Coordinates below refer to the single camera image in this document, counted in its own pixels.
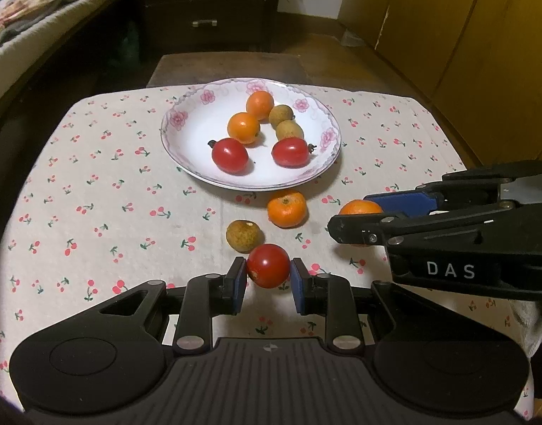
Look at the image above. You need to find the white floral rimmed plate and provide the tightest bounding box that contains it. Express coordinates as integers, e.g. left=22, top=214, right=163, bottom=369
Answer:
left=160, top=78, right=343, bottom=192

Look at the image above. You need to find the small orange mandarin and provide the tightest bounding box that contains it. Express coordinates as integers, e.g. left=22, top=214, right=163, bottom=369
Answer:
left=339, top=199, right=384, bottom=248
left=267, top=189, right=308, bottom=228
left=227, top=112, right=261, bottom=145
left=246, top=91, right=274, bottom=120

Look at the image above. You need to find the red cherry tomato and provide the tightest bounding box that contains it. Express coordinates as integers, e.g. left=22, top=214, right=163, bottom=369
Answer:
left=246, top=243, right=291, bottom=289
left=271, top=137, right=318, bottom=168
left=208, top=137, right=248, bottom=175

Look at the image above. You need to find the dark wooden nightstand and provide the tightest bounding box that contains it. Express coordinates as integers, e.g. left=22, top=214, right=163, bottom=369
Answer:
left=126, top=0, right=281, bottom=55

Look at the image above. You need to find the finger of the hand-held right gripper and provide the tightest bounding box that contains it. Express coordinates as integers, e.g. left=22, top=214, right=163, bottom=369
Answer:
left=327, top=203, right=540, bottom=247
left=363, top=160, right=542, bottom=212

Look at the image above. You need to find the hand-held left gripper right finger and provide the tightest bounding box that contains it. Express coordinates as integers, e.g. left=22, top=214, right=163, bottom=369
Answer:
left=290, top=257, right=415, bottom=351

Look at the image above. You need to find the wooden wardrobe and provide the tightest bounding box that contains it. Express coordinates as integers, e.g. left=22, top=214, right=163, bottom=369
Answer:
left=336, top=0, right=542, bottom=170

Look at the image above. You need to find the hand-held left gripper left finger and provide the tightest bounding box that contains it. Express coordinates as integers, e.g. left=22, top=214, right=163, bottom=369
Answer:
left=98, top=257, right=247, bottom=356

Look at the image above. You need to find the brown longan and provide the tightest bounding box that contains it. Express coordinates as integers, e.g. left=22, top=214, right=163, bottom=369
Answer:
left=226, top=220, right=260, bottom=254
left=268, top=104, right=297, bottom=128
left=275, top=120, right=305, bottom=142

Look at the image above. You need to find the bed with dark frame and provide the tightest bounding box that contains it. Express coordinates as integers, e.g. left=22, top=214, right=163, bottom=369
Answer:
left=0, top=0, right=130, bottom=118

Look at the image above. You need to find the brown floor mat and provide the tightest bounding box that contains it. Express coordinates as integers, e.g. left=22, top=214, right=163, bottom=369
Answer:
left=146, top=53, right=308, bottom=89

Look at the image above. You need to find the cherry print tablecloth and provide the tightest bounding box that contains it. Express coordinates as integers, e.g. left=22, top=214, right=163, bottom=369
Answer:
left=0, top=82, right=542, bottom=421

